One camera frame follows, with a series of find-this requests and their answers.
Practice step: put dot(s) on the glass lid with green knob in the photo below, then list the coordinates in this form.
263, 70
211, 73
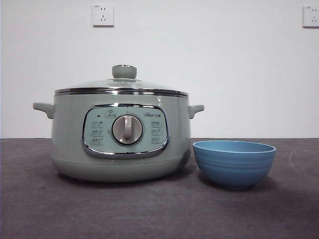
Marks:
124, 84

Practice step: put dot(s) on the pale green electric steamer pot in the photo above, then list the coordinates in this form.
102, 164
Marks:
69, 139

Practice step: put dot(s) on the blue ribbed bowl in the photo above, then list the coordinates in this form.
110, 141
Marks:
234, 166

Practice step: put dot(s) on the white wall socket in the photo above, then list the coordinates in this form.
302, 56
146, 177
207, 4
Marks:
311, 16
103, 15

